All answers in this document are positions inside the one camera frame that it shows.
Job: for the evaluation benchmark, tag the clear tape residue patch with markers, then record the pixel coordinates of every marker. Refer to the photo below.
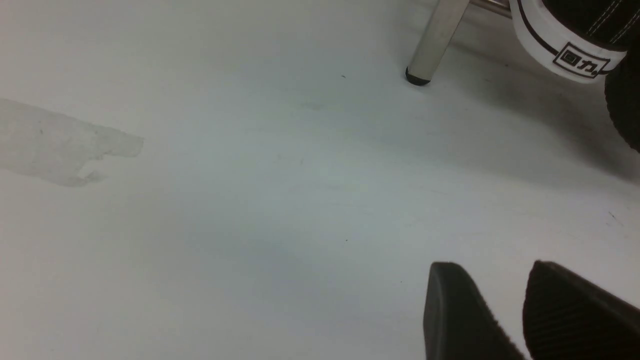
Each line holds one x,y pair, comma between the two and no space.
55,147

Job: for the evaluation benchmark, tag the black white canvas sneaker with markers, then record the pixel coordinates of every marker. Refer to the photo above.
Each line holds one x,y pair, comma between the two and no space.
579,40

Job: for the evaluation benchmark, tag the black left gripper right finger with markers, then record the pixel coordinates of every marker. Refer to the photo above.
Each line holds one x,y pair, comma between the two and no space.
567,317

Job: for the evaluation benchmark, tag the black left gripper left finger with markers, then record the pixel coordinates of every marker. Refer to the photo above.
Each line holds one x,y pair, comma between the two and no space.
457,322

